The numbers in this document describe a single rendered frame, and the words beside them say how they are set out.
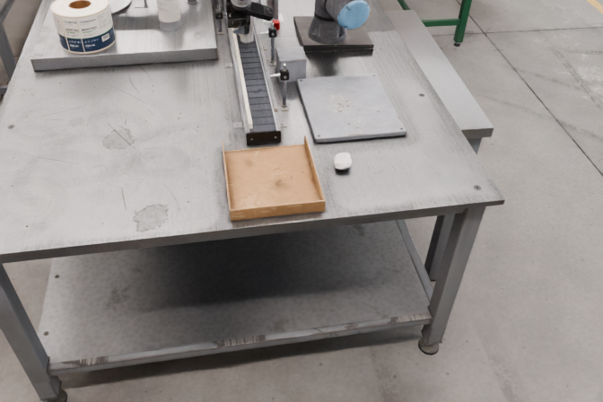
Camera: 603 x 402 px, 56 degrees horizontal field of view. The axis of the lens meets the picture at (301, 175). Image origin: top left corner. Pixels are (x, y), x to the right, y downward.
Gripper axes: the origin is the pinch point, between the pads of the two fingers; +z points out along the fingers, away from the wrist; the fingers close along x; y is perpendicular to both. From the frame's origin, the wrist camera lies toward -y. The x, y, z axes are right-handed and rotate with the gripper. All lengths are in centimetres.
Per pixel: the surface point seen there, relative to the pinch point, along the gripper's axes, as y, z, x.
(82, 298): 68, 33, 86
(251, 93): 1.6, -11.9, 31.8
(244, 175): 8, -26, 65
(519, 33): -214, 159, -91
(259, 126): 1, -21, 48
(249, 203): 7, -32, 76
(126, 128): 43, -11, 41
